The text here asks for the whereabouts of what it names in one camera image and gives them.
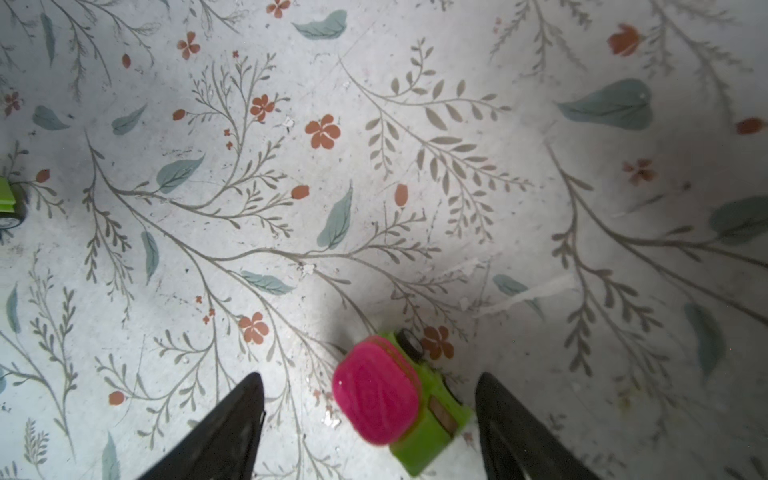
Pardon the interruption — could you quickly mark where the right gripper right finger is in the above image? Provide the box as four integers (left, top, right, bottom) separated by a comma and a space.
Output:
475, 372, 598, 480

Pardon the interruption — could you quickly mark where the pink green toy car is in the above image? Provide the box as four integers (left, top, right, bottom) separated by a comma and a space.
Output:
331, 327, 472, 477

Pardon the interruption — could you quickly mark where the orange green toy car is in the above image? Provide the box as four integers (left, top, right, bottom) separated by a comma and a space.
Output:
0, 177, 26, 231

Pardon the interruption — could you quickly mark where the floral patterned table mat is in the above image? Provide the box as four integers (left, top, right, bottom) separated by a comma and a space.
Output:
1, 1, 767, 479

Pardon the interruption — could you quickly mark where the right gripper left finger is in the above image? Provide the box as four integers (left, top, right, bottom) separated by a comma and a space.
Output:
142, 372, 265, 480

